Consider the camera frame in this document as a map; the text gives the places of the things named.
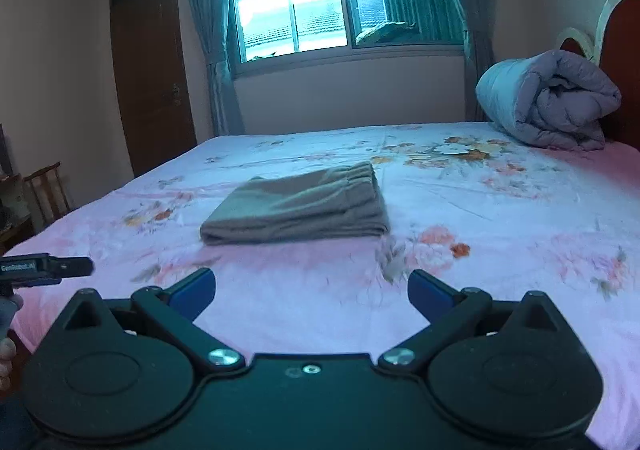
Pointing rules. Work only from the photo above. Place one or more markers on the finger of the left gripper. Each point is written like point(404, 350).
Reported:
point(64, 267)

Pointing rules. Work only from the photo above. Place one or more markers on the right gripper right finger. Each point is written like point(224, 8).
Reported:
point(452, 316)

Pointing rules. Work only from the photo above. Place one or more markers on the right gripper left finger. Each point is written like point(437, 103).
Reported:
point(169, 314)

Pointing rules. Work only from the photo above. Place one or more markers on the grey-brown knit pants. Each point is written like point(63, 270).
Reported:
point(343, 201)

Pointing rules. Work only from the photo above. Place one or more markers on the person's left hand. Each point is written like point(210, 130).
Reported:
point(8, 352)

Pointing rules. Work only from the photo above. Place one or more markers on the wooden chair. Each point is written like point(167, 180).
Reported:
point(49, 193)

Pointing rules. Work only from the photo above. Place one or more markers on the pink floral bed sheet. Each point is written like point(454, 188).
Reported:
point(465, 202)

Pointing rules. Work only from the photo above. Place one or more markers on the rolled lilac blue quilt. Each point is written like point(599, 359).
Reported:
point(554, 100)

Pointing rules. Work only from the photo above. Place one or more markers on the dark brown wooden door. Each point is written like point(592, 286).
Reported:
point(150, 80)

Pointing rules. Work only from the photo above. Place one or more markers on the red white wooden headboard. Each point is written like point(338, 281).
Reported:
point(615, 49)

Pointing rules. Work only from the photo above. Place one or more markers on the left grey-blue curtain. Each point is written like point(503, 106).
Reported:
point(211, 21)

